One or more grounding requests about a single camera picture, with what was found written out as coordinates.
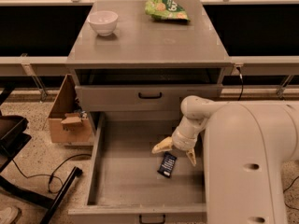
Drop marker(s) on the white ceramic bowl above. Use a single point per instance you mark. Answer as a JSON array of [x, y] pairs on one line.
[[103, 22]]

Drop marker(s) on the closed grey top drawer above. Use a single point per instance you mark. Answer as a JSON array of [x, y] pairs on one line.
[[125, 97]]

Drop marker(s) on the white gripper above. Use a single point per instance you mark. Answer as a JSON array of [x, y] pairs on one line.
[[183, 142]]

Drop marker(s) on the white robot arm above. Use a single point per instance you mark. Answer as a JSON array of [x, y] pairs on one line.
[[244, 146]]

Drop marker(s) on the black top drawer handle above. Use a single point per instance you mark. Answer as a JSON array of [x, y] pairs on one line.
[[146, 96]]

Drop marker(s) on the black middle drawer handle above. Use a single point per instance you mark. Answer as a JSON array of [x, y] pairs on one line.
[[144, 219]]

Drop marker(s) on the black drawer handle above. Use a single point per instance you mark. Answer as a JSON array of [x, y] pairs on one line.
[[144, 219], [146, 96]]

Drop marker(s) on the white shoe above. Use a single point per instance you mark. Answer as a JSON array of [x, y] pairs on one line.
[[10, 215]]

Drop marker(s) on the black chair frame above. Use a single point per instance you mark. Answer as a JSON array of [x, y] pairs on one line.
[[32, 167]]

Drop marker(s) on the grey drawer cabinet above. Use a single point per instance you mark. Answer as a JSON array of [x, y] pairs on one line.
[[142, 51]]

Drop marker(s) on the brown cardboard box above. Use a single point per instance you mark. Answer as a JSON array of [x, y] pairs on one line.
[[68, 123]]

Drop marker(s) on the dark blue rxbar wrapper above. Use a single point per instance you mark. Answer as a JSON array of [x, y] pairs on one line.
[[167, 165]]

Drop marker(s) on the green snack bag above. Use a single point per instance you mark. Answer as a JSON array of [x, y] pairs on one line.
[[166, 10]]

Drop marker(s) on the open grey middle drawer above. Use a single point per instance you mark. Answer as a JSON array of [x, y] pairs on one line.
[[123, 182]]

